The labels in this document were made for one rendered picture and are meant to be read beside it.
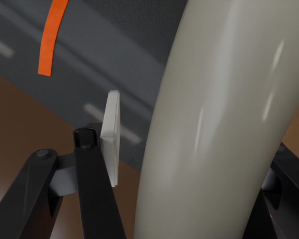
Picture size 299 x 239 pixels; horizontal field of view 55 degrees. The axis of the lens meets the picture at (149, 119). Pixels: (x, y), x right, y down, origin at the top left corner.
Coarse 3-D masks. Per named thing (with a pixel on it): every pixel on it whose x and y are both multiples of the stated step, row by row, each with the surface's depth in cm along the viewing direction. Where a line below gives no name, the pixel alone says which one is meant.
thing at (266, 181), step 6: (270, 168) 13; (270, 174) 13; (264, 180) 13; (270, 180) 13; (276, 180) 13; (264, 186) 13; (270, 186) 13; (276, 186) 13; (282, 186) 13; (276, 192) 13
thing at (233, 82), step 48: (192, 0) 6; (240, 0) 5; (288, 0) 4; (192, 48) 5; (240, 48) 5; (288, 48) 5; (192, 96) 5; (240, 96) 5; (288, 96) 5; (192, 144) 6; (240, 144) 5; (144, 192) 7; (192, 192) 6; (240, 192) 6
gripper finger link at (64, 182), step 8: (96, 128) 16; (72, 152) 14; (64, 160) 13; (72, 160) 13; (56, 168) 12; (64, 168) 13; (72, 168) 13; (56, 176) 12; (64, 176) 13; (72, 176) 13; (56, 184) 13; (64, 184) 13; (72, 184) 13; (48, 192) 13; (56, 192) 13; (64, 192) 13; (72, 192) 13
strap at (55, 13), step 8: (56, 0) 95; (64, 0) 95; (56, 8) 96; (64, 8) 96; (48, 16) 98; (56, 16) 98; (48, 24) 99; (56, 24) 99; (48, 32) 100; (56, 32) 100; (48, 40) 101; (40, 48) 102; (48, 48) 102; (40, 56) 103; (48, 56) 104; (40, 64) 105; (48, 64) 105; (40, 72) 106; (48, 72) 106
